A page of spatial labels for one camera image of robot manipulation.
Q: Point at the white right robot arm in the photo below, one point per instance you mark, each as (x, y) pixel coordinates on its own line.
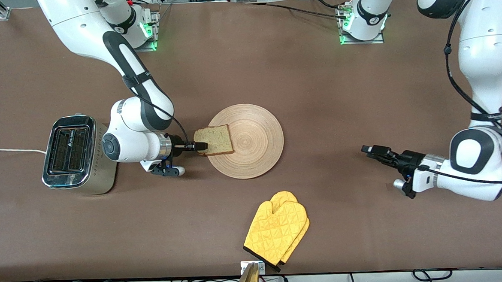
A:
(139, 142)

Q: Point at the yellow quilted oven mitt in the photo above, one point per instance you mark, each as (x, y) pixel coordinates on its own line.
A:
(285, 196)
(275, 232)

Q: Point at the round wooden plate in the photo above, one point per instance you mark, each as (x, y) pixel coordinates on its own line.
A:
(255, 145)

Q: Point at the silver two-slot toaster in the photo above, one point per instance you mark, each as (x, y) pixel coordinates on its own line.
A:
(102, 174)

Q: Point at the metal table corner bracket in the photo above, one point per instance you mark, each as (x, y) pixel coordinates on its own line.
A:
(3, 14)

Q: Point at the small brown tape square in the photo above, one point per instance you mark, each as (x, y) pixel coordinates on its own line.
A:
(389, 186)

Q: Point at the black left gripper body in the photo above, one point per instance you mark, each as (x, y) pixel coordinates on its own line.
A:
(408, 159)

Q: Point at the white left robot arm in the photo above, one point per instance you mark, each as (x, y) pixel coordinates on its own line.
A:
(483, 60)

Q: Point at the brown bread slice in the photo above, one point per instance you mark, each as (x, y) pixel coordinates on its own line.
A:
(218, 138)

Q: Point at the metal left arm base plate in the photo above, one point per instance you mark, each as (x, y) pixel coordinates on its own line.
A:
(357, 42)

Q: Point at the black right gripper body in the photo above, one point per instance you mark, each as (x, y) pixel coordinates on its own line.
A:
(177, 145)

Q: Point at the small metal table bracket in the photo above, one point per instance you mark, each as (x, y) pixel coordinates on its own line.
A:
(244, 268)

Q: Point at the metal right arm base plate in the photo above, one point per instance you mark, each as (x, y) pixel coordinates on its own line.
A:
(156, 30)

